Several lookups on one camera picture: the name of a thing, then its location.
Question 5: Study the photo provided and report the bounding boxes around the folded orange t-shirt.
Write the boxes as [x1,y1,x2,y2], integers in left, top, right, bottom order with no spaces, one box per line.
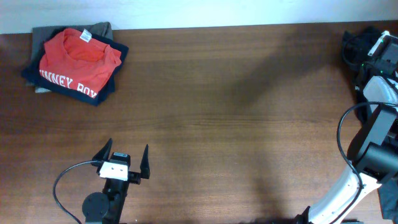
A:
[39,28,122,98]

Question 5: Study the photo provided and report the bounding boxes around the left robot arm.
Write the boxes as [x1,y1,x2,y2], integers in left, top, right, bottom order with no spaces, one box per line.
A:
[82,139,150,224]

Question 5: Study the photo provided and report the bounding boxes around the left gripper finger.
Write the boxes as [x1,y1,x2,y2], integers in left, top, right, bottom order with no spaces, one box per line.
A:
[140,144,150,179]
[91,138,113,167]

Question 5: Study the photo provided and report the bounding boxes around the folded navy t-shirt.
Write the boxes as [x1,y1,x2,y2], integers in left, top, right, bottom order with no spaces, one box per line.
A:
[21,27,129,107]

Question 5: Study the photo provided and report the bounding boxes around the folded grey t-shirt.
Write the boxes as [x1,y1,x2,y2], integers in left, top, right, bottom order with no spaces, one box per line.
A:
[25,21,114,94]

